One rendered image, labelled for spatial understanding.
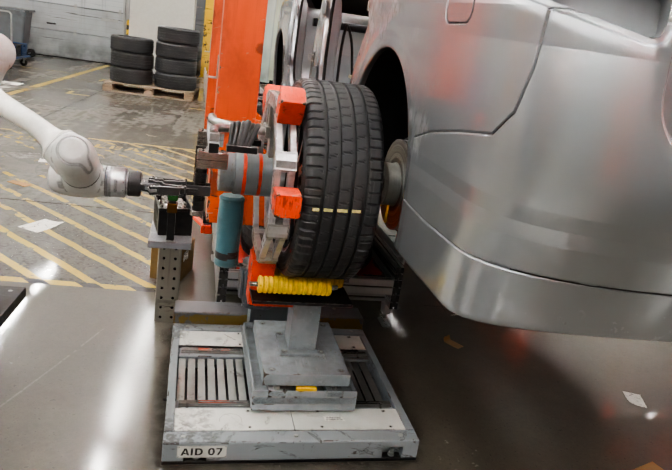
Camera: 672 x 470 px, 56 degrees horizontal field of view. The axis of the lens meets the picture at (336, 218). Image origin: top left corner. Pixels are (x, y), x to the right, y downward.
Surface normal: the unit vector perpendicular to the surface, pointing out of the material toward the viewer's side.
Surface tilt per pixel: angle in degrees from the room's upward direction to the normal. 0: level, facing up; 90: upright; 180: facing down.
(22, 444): 0
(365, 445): 90
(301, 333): 90
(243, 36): 90
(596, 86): 89
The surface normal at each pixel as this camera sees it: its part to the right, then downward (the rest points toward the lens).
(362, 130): 0.25, -0.41
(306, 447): 0.20, 0.30
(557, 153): -0.47, 0.19
